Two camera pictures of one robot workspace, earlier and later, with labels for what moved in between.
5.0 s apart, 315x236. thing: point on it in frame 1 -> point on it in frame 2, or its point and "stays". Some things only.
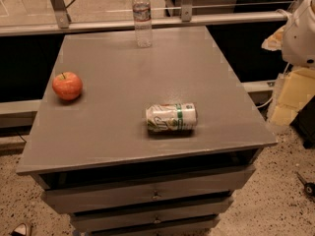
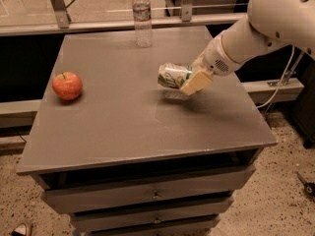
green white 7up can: x=174 y=117 -> x=172 y=75
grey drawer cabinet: x=94 y=157 stays
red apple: x=67 y=86 stays
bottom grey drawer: x=104 y=221 stays
